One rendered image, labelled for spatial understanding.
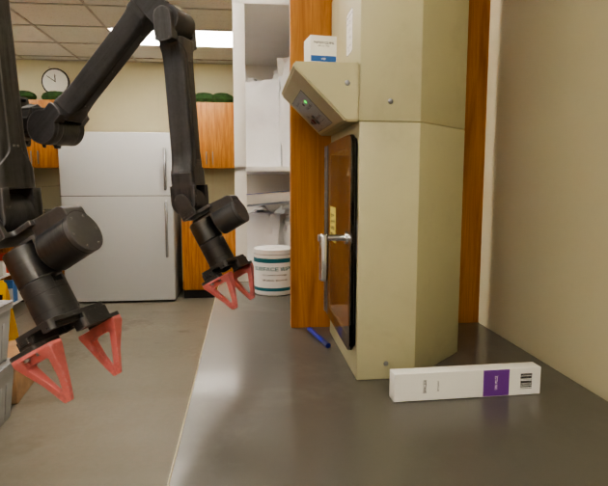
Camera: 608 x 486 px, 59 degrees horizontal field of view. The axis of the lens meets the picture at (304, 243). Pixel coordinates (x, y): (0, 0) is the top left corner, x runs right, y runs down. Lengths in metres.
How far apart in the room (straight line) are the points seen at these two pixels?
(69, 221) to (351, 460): 0.47
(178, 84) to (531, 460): 0.94
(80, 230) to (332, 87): 0.49
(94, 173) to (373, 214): 5.20
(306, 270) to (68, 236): 0.75
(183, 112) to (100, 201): 4.85
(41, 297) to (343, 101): 0.57
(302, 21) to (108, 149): 4.76
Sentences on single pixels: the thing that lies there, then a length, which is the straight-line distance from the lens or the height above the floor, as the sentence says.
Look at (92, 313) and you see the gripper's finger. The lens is 0.77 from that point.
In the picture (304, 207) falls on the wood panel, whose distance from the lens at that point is 1.33.
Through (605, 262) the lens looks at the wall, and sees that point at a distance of 1.09.
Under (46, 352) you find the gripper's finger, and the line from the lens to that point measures 0.71.
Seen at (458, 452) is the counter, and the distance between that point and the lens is 0.81.
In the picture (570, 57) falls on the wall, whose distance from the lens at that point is 1.22.
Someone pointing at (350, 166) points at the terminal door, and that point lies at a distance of 0.97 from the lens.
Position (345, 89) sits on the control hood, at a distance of 0.97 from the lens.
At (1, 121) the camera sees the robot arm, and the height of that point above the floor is 1.38.
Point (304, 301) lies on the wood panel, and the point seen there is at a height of 1.01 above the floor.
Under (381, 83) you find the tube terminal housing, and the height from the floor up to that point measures 1.48.
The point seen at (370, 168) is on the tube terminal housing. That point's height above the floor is 1.33.
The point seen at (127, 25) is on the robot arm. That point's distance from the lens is 1.30.
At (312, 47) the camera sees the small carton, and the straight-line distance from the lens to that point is 1.05.
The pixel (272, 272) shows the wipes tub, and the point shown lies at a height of 1.02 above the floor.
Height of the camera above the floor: 1.31
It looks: 7 degrees down
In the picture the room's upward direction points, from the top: straight up
